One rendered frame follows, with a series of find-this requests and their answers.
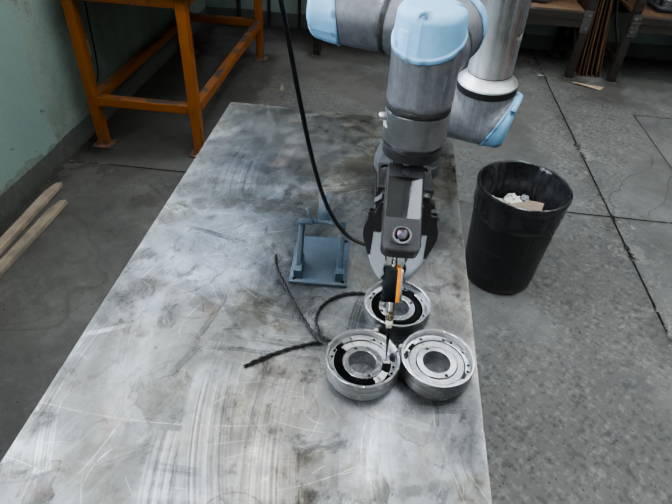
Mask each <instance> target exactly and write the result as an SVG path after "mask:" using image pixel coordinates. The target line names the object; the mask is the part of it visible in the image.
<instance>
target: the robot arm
mask: <svg viewBox="0 0 672 504"><path fill-rule="evenodd" d="M531 1H532V0H481V1H480V0H308V1H307V9H306V18H307V23H308V28H309V31H310V32H311V34H312V35H313V36H314V37H315V38H317V39H320V40H323V41H325V42H329V43H333V44H336V45H337V46H341V45H344V46H349V47H354V48H359V49H364V50H368V51H373V52H378V53H382V54H386V55H391V56H390V65H389V74H388V83H387V92H386V102H385V111H386V112H379V117H378V118H379V120H383V121H384V123H383V132H382V135H383V138H382V140H381V142H380V144H379V146H378V149H377V151H376V153H375V157H374V168H375V170H376V171H377V179H376V187H375V198H374V203H375V208H368V215H367V216H366V217H365V220H364V225H363V239H364V243H365V246H366V250H367V254H368V257H369V260H370V264H371V266H372V269H373V271H374V273H375V274H376V276H377V277H378V278H379V279H383V277H384V274H385V273H384V272H385V266H384V265H385V264H386V261H387V258H386V257H396V258H405V264H404V266H403V269H404V274H403V276H404V277H403V281H406V280H407V279H408V278H410V277H411V276H412V275H413V274H414V273H415V272H416V271H417V269H418V268H419V267H420V266H421V264H422V263H423V261H424V260H425V259H426V258H427V256H428V255H429V253H430V251H431V250H432V248H433V246H434V245H435V243H436V241H437V237H438V227H437V221H438V213H431V210H433V209H435V208H436V206H435V202H434V201H433V200H432V195H433V193H434V189H433V182H432V179H434V178H435V177H436V176H437V175H438V172H439V167H440V155H441V150H442V146H443V145H444V144H445V140H446V137H449V138H453V139H457V140H461V141H465V142H469V143H473V144H477V145H478V146H481V145H482V146H487V147H492V148H496V147H499V146H500V145H501V144H502V143H503V141H504V139H505V137H506V135H507V132H508V130H509V128H510V126H511V123H512V121H513V119H514V117H515V114H516V112H517V110H518V107H519V105H520V103H521V101H522V98H523V94H522V93H520V92H519V91H517V88H518V80H517V79H516V77H515V76H514V75H513V71H514V67H515V63H516V59H517V56H518V52H519V48H520V44H521V40H522V36H523V32H524V29H525V25H526V21H527V17H528V13H529V9H530V5H531ZM468 60H469V64H468V67H467V68H466V69H464V70H463V71H461V70H462V69H463V67H464V66H465V64H466V63H467V62H468ZM460 71H461V72H460ZM459 72H460V73H459Z"/></svg>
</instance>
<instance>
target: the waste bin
mask: <svg viewBox="0 0 672 504"><path fill-rule="evenodd" d="M508 193H515V195H516V196H522V195H523V194H525V195H528V196H529V199H530V201H536V202H540V203H544V206H543V208H542V211H536V210H527V209H522V208H518V207H515V206H512V205H509V204H506V203H504V202H502V201H500V200H498V199H497V198H502V199H503V198H504V196H506V195H507V194H508ZM492 195H493V196H492ZM494 196H495V197H497V198H495V197H494ZM572 201H573V191H572V189H571V187H570V186H569V185H568V184H567V182H566V181H565V180H564V179H563V178H562V177H560V176H559V175H558V174H557V173H555V172H553V171H552V170H549V169H547V168H545V167H542V166H540V165H537V164H533V163H529V162H524V161H516V160H503V161H496V162H493V163H490V164H487V165H485V166H484V167H483V168H482V169H481V170H480V171H479V173H478V175H477V184H476V189H475V193H474V203H473V212H472V218H471V223H470V229H469V234H468V240H467V246H466V251H465V259H466V268H467V277H468V278H469V280H470V281H471V282H473V283H474V284H475V285H477V286H478V287H480V288H482V289H484V290H486V291H489V292H492V293H496V294H515V293H519V292H521V291H523V290H525V289H526V288H527V287H528V286H529V284H530V282H531V280H532V278H533V276H534V274H535V272H536V270H537V268H538V266H539V264H540V262H541V260H542V258H543V256H544V254H545V252H546V250H547V248H548V246H549V243H550V241H551V239H552V237H553V235H554V233H555V232H556V230H557V229H558V227H559V225H560V223H561V221H562V219H563V217H564V216H565V214H566V211H567V209H568V208H569V207H570V205H571V203H572Z"/></svg>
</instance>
